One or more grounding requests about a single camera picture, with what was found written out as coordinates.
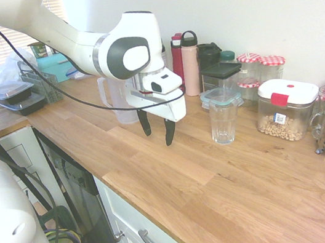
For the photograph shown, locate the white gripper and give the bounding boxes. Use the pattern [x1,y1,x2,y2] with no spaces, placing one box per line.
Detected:
[123,75,193,152]

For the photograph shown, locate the clear pitcher with blue lid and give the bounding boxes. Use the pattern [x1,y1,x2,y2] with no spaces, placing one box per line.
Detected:
[96,71,142,129]

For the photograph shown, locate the red water bottle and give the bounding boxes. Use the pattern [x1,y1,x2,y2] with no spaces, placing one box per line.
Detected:
[167,31,191,86]

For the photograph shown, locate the glass container with teal lid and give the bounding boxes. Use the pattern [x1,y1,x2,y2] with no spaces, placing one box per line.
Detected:
[198,83,246,114]

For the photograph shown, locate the clear glass tumbler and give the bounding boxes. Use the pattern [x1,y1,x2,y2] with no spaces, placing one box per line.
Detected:
[205,92,245,147]

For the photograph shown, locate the pink bottle with black cap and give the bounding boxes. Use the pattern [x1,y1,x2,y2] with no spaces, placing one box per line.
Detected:
[175,28,208,98]

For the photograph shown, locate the square canister with black lid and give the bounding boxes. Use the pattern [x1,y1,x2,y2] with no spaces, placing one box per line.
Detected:
[198,58,247,97]

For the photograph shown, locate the clear zip bag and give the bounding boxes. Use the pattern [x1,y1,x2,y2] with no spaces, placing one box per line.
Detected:
[64,65,88,82]

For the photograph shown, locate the small jar red checkered lid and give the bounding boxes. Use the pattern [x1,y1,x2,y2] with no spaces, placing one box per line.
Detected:
[236,78,264,108]

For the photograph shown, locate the black dishwasher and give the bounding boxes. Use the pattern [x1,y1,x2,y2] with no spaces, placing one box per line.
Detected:
[33,115,125,243]

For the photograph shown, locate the jar with green lid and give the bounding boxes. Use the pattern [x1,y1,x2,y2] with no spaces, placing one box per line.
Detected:
[218,48,238,67]

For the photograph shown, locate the white cabinet drawer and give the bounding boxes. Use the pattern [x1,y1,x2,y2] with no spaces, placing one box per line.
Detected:
[92,159,203,243]

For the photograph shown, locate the jar with red checkered lid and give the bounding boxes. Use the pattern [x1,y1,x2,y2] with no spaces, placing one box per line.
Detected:
[235,50,267,87]
[257,52,289,84]

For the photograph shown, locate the grey cutlery basket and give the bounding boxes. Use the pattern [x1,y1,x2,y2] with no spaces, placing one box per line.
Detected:
[18,62,66,110]

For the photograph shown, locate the silver cabinet knob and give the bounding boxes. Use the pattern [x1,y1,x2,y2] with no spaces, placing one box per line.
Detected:
[113,229,127,243]

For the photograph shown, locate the teal box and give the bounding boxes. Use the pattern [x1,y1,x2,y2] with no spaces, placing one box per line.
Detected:
[35,50,78,87]

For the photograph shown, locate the black takeout container clear lid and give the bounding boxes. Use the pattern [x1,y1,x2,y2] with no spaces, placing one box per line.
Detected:
[0,77,37,108]
[0,90,49,121]

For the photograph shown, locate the cereal container with white lid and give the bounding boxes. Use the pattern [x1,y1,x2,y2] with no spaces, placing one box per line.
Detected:
[249,71,325,148]

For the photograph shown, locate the green instant noodle cup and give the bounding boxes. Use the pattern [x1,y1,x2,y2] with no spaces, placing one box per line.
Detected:
[26,39,52,62]

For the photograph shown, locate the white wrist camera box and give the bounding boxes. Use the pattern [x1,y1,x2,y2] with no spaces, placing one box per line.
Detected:
[148,72,185,97]

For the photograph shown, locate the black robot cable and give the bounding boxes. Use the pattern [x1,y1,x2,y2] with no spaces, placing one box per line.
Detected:
[0,0,187,132]

